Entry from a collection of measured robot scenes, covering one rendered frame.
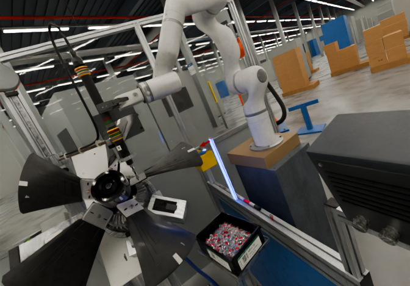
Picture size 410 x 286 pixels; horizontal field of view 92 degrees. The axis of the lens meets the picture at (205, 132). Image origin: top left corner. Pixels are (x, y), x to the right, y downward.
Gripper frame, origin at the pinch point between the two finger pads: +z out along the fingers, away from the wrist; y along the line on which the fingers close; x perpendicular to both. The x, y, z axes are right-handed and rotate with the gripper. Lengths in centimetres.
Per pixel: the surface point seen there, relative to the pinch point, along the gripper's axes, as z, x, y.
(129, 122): -6.6, -8.2, 12.5
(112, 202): 10.6, -31.2, -7.8
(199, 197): -32, -87, 70
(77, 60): -0.2, 18.0, -1.9
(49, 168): 26.2, -12.1, 7.7
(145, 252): 7, -46, -21
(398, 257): -113, -148, -16
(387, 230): -31, -39, -66
